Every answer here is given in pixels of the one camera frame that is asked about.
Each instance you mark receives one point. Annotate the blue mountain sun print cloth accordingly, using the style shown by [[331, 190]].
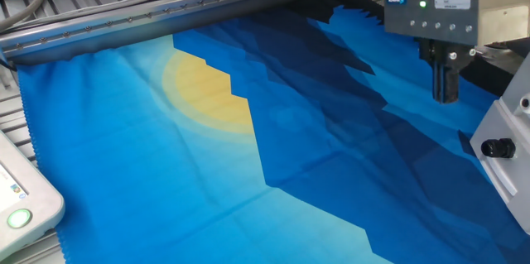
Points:
[[124, 152]]

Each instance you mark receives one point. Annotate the white teach pendant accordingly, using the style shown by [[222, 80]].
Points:
[[37, 198]]

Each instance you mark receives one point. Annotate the bolted aluminium rail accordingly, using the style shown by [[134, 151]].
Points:
[[165, 20]]

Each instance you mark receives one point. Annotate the white drawer with black knob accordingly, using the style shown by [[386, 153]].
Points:
[[498, 148]]

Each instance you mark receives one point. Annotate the grey Schunk gripper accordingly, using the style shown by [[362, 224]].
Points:
[[430, 15]]

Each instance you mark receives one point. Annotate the white plastic drawer cabinet housing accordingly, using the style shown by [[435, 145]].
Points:
[[522, 216]]

